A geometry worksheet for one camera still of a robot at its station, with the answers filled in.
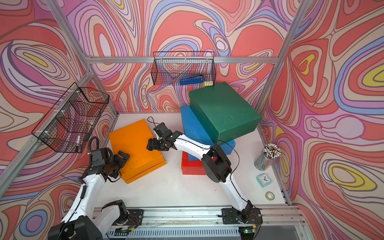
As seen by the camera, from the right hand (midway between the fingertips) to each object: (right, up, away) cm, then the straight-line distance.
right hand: (152, 151), depth 87 cm
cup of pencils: (+64, -4, -6) cm, 65 cm away
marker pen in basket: (-32, +8, -15) cm, 36 cm away
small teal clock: (+65, -16, -3) cm, 67 cm away
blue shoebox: (+24, +13, -6) cm, 28 cm away
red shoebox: (+24, -7, -8) cm, 27 cm away
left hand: (-13, -5, -3) cm, 14 cm away
